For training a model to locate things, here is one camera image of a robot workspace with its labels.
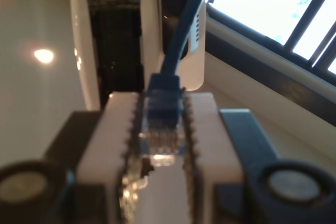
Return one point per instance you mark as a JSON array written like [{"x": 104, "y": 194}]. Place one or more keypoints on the black window frame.
[{"x": 236, "y": 24}]

